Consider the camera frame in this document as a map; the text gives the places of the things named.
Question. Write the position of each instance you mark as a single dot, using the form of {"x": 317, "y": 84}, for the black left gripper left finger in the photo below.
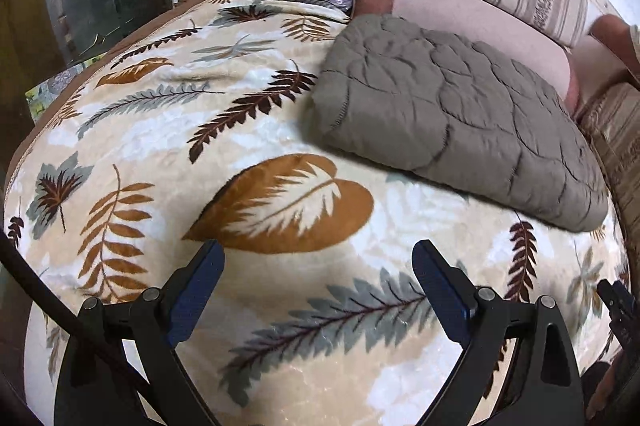
{"x": 120, "y": 365}

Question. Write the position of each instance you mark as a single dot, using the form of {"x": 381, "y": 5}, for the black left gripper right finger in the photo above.
{"x": 542, "y": 384}

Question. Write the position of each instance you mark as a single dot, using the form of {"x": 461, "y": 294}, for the olive green padded jacket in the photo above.
{"x": 457, "y": 113}

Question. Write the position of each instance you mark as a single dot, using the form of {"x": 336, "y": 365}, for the person's right hand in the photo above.
{"x": 605, "y": 388}

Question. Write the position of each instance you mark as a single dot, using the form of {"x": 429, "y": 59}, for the striped beige side cushion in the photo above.
{"x": 611, "y": 125}

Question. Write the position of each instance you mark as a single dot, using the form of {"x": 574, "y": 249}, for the cream leaf pattern blanket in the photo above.
{"x": 204, "y": 129}

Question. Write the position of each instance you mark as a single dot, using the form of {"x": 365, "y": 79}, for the purple patterned garment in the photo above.
{"x": 343, "y": 5}

